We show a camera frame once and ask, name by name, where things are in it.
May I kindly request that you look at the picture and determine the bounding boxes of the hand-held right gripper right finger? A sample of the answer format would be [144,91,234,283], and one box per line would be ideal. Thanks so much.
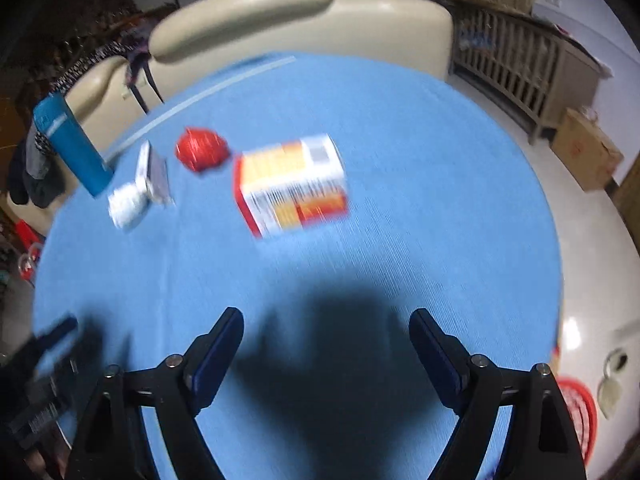
[408,308,588,480]

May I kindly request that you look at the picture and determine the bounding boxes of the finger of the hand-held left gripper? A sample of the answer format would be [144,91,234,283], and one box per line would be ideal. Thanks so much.
[32,316,79,356]

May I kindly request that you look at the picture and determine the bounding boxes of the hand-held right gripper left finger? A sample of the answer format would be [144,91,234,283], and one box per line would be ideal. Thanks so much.
[65,306,246,480]

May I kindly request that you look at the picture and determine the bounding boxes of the orange and white medicine box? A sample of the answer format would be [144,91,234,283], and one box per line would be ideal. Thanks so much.
[233,133,350,239]

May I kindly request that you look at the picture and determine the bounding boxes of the red plastic basket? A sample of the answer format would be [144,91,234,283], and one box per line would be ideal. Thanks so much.
[552,377,598,480]

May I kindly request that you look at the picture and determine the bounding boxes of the dark grey clothes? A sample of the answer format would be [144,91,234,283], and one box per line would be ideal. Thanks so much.
[7,127,66,207]

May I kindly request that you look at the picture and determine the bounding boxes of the blue tablecloth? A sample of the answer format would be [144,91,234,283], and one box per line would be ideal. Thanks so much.
[31,52,566,480]

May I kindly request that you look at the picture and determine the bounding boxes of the small blue white medicine box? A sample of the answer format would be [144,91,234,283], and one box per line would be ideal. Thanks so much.
[136,141,173,207]

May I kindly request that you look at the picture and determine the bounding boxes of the blue carton box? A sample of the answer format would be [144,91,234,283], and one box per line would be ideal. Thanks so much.
[32,94,115,197]

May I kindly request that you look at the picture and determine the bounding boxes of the crumpled red plastic bag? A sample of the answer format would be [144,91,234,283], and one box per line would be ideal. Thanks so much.
[175,127,232,173]

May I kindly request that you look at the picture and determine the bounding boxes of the brown cardboard box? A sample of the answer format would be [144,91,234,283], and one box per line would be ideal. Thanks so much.
[550,106,625,192]

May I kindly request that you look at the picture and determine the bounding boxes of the long white plastic strip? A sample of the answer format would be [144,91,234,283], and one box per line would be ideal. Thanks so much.
[102,56,297,161]

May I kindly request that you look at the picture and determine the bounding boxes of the dark patterned clothing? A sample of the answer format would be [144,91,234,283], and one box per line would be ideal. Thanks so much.
[50,42,135,96]

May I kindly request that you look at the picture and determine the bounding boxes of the wooden baby crib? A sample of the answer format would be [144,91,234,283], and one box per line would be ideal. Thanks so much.
[442,0,613,143]

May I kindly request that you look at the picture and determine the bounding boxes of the beige leather sofa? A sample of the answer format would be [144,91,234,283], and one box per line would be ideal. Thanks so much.
[10,0,453,236]

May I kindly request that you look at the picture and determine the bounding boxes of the dark purple strap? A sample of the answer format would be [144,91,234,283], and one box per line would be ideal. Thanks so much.
[122,55,163,113]

